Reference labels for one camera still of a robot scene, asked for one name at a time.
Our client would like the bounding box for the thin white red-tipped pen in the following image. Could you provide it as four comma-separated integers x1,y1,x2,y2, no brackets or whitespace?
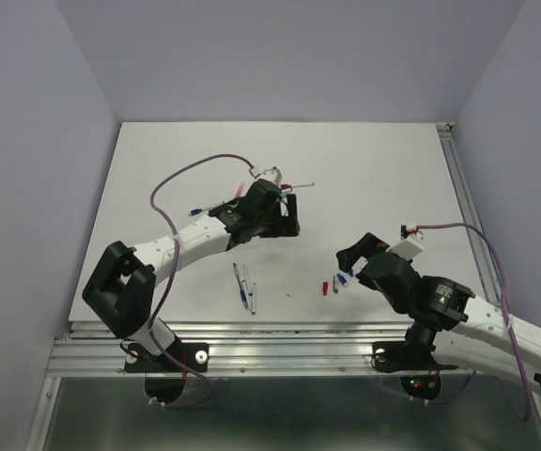
188,202,224,217

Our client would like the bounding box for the white marker blue cap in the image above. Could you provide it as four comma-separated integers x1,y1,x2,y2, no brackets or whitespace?
242,265,253,311

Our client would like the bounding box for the blue ballpoint pen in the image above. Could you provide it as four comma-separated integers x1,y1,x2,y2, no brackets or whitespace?
232,263,249,310

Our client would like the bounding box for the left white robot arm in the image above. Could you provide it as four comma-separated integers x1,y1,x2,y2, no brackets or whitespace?
82,179,300,370

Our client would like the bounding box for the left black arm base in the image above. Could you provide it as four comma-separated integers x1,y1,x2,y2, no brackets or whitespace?
119,340,214,409

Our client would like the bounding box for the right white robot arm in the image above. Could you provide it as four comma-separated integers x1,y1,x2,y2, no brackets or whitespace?
336,228,541,396

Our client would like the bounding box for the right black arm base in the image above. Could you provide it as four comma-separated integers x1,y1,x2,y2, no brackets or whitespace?
371,322,441,401

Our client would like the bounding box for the thin white red pen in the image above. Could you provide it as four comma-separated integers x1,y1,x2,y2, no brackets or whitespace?
281,182,316,192

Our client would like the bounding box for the uncapped white blue marker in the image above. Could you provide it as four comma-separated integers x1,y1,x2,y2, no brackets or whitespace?
250,282,257,315

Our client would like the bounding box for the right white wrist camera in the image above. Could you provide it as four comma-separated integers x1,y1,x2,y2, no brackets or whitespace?
387,235,425,260

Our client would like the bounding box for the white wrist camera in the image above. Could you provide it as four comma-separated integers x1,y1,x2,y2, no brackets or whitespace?
259,166,283,186
387,235,425,260

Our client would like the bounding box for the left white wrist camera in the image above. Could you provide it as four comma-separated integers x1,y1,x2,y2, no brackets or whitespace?
259,166,283,186

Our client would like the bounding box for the aluminium front rail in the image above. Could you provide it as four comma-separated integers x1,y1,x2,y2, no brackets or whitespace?
26,321,541,450

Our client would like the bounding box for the aluminium rail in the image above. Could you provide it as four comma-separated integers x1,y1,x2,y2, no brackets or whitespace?
436,123,501,306
26,321,541,450

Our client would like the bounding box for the aluminium right side rail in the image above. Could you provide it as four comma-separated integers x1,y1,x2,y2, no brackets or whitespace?
436,123,501,306

